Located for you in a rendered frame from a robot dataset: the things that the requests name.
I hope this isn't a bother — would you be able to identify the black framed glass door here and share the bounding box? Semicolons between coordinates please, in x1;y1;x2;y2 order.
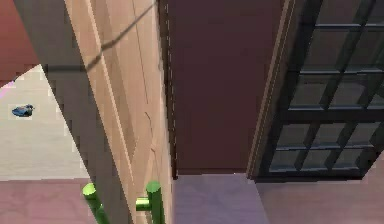
247;0;384;183

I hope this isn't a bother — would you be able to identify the small blue object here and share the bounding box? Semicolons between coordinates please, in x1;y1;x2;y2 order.
11;103;36;118

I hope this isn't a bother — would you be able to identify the green door handle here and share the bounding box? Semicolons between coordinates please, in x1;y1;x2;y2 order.
81;182;111;224
135;180;166;224

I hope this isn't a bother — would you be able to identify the light wooden room door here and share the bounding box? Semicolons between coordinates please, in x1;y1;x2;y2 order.
13;0;175;224

